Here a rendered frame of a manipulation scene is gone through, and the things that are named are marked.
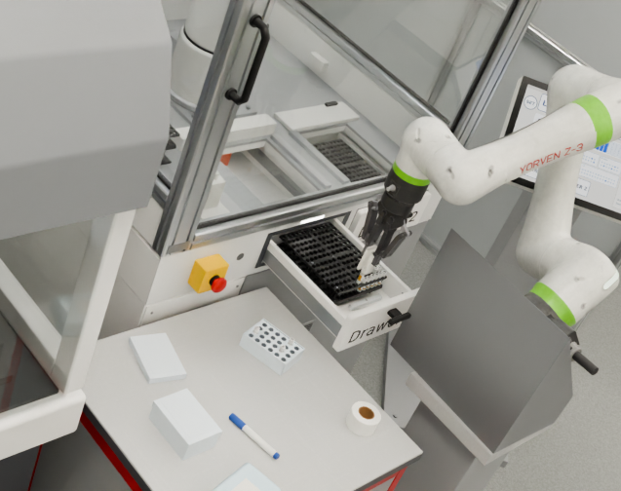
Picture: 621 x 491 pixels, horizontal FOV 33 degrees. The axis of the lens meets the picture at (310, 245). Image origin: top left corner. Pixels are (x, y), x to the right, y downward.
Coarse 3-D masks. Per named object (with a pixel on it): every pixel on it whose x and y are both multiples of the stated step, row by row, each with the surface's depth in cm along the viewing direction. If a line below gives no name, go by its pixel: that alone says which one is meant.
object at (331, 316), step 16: (336, 224) 271; (272, 240) 263; (352, 240) 268; (272, 256) 254; (288, 272) 251; (304, 288) 248; (384, 288) 263; (400, 288) 260; (304, 304) 250; (320, 304) 246; (336, 304) 254; (320, 320) 247; (336, 320) 243; (336, 336) 244
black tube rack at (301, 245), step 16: (320, 224) 266; (288, 240) 256; (304, 240) 259; (320, 240) 266; (336, 240) 264; (288, 256) 256; (304, 256) 254; (320, 256) 256; (336, 256) 258; (352, 256) 260; (304, 272) 253; (320, 272) 251; (336, 272) 253; (352, 272) 256; (320, 288) 250
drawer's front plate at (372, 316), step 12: (396, 300) 247; (408, 300) 251; (360, 312) 239; (372, 312) 241; (384, 312) 246; (348, 324) 238; (360, 324) 241; (372, 324) 246; (384, 324) 251; (396, 324) 256; (348, 336) 241; (360, 336) 246; (372, 336) 251; (336, 348) 242
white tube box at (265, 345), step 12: (264, 324) 246; (252, 336) 242; (264, 336) 242; (276, 336) 244; (288, 336) 245; (252, 348) 240; (264, 348) 239; (276, 348) 241; (288, 348) 242; (300, 348) 243; (264, 360) 240; (276, 360) 238; (288, 360) 239; (276, 372) 239
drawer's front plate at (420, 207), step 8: (424, 200) 290; (416, 208) 290; (424, 208) 294; (360, 216) 272; (416, 216) 294; (352, 224) 275; (360, 224) 274; (408, 224) 294; (352, 232) 275; (360, 240) 280
